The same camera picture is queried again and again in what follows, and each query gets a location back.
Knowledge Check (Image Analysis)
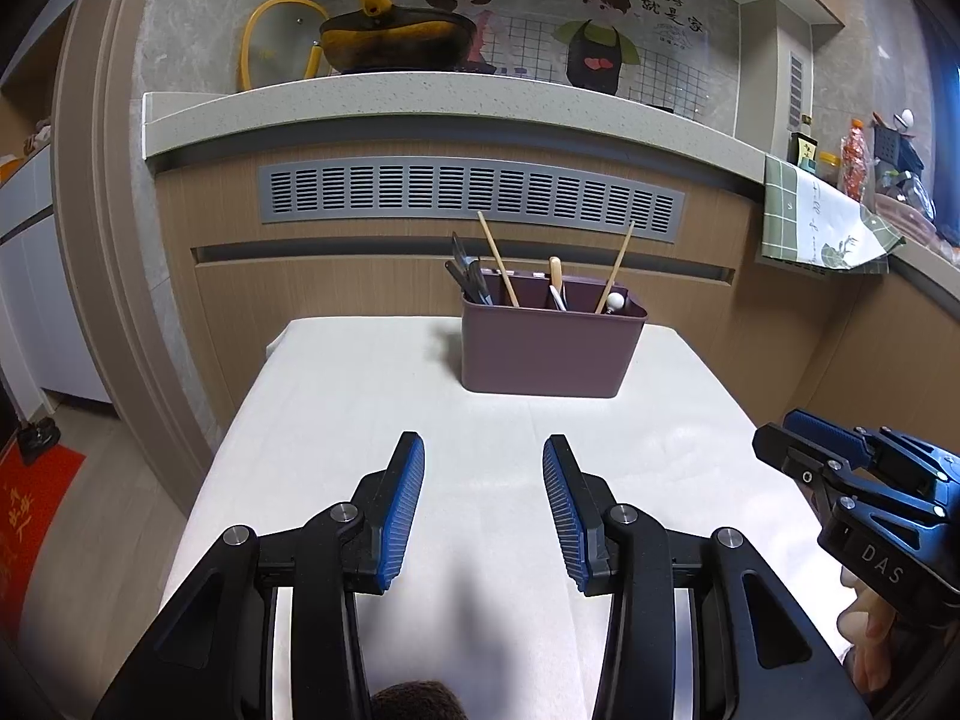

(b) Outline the wooden counter cabinet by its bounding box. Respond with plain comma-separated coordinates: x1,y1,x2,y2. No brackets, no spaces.
154,127,960,466

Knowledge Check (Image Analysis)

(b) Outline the grey vent grille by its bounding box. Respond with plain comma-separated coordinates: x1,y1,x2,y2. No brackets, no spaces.
259,162,686,243

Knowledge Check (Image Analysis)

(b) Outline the purple utensil holder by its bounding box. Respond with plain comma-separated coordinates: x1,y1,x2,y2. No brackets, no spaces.
459,275,648,400

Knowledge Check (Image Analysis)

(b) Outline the grey shovel-shaped metal spoon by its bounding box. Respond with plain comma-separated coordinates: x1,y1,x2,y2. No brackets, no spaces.
465,256,496,307

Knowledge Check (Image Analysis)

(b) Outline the pink plate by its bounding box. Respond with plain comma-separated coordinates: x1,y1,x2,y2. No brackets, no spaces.
874,193,960,242

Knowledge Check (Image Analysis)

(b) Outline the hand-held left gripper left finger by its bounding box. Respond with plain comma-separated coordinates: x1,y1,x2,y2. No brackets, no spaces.
91,431,427,720

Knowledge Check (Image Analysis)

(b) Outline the small wall vent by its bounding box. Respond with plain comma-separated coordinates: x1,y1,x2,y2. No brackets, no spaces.
787,51,806,128

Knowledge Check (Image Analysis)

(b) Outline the black and yellow frying pan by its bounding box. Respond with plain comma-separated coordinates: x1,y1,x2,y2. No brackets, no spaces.
319,0,475,76

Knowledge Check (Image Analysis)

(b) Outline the green checked cloth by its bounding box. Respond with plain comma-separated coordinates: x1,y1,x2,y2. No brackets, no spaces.
763,153,907,275

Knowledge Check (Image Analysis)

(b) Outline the black utensil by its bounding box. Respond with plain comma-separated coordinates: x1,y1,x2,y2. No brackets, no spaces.
451,232,485,302

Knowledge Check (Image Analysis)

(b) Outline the red floor mat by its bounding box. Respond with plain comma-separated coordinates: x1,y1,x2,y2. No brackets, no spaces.
0,442,87,627

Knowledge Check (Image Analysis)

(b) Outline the yellow-rimmed glass lid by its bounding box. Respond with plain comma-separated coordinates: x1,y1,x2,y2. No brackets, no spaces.
238,0,331,91

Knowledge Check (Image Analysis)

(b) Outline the dark fuzzy object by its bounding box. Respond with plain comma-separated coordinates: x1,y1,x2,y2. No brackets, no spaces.
371,681,466,720

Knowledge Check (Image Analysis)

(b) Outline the cartoon wall poster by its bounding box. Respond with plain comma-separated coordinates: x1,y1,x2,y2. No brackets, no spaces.
367,0,740,128

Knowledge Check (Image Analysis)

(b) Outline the speckled stone countertop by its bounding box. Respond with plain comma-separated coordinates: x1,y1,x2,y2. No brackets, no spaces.
142,71,960,293

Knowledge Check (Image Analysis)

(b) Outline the dark shoe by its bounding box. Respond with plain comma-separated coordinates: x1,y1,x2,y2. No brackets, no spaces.
16,420,65,464

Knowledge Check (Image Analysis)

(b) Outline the white cabinet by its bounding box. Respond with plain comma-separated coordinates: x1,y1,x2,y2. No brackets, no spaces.
0,142,113,421

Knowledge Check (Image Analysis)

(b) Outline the person's right hand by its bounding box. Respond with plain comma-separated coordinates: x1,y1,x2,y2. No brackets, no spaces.
838,586,908,691

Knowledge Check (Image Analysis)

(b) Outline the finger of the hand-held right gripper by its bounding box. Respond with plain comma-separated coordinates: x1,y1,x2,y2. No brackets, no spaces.
784,410,875,466
752,424,856,496

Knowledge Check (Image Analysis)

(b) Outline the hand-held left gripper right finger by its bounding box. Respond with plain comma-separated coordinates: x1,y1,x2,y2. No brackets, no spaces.
541,433,875,720

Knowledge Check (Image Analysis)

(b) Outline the grey storage basket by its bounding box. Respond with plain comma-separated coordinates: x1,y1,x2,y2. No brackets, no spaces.
872,111,925,175

